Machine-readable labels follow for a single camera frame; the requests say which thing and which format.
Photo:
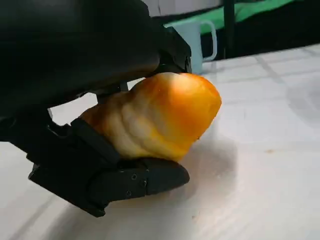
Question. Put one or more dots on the black upright pole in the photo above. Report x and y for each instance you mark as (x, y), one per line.
(228, 27)

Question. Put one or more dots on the green cloth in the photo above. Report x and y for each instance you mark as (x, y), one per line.
(262, 8)

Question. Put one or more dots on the pale green mug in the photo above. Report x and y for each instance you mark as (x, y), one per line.
(197, 42)

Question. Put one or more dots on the orange white toy bread roll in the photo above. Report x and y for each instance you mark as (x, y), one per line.
(170, 115)

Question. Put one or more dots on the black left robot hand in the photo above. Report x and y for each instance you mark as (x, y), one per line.
(62, 45)

